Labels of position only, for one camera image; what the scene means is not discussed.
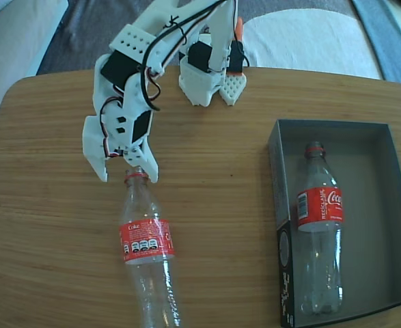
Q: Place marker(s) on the beige sofa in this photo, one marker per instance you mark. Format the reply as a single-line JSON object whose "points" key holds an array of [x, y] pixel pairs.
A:
{"points": [[9, 51]]}

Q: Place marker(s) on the grey cardboard box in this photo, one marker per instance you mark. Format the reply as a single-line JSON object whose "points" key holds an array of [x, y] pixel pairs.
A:
{"points": [[371, 164]]}

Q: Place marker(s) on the clear bottle Coca-Cola logo label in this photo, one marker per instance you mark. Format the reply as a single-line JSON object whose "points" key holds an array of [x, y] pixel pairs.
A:
{"points": [[319, 208]]}

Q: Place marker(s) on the white cloth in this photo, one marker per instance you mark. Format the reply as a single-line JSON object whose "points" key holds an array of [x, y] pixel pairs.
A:
{"points": [[316, 44]]}

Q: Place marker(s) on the orange black clamp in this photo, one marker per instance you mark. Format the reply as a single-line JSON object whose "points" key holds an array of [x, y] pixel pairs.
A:
{"points": [[237, 56]]}

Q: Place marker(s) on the grey rug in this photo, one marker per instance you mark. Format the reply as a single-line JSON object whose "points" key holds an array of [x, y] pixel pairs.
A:
{"points": [[91, 34]]}

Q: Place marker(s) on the clear bottle Coke nutrition label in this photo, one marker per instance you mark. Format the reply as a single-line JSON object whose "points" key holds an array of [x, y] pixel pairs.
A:
{"points": [[147, 239]]}

